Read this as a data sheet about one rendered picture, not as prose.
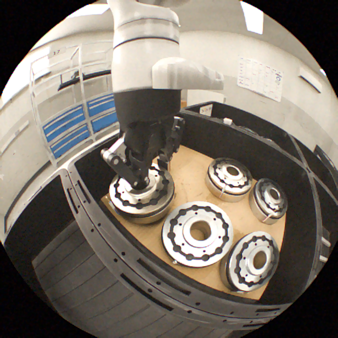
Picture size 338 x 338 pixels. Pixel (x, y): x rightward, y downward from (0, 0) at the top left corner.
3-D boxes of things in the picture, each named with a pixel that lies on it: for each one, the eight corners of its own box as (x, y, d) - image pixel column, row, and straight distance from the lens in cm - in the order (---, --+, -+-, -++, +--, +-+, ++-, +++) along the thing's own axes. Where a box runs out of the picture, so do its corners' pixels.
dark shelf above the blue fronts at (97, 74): (57, 92, 243) (57, 89, 244) (112, 74, 282) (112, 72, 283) (60, 88, 199) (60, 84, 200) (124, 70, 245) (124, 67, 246)
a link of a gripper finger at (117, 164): (104, 145, 14) (130, 168, 18) (94, 158, 14) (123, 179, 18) (116, 153, 12) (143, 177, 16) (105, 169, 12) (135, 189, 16)
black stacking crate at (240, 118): (176, 144, 40) (177, 111, 36) (209, 122, 65) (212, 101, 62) (285, 200, 41) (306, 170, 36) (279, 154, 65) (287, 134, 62)
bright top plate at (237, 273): (213, 276, 17) (214, 276, 17) (247, 222, 21) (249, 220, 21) (258, 297, 23) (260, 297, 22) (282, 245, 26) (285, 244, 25)
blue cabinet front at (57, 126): (55, 158, 209) (42, 127, 197) (90, 135, 216) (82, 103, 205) (55, 159, 206) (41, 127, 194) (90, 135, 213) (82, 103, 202)
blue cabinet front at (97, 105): (94, 133, 218) (86, 102, 207) (125, 117, 249) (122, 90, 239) (94, 133, 215) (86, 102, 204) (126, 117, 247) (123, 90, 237)
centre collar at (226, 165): (217, 174, 24) (218, 172, 24) (225, 162, 28) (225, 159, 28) (239, 185, 24) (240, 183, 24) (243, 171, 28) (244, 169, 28)
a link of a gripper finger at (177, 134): (183, 118, 19) (173, 153, 20) (188, 120, 21) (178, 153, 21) (169, 114, 21) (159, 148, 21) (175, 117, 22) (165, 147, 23)
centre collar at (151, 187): (118, 185, 20) (117, 182, 19) (141, 168, 21) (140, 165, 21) (139, 203, 17) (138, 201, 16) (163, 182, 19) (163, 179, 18)
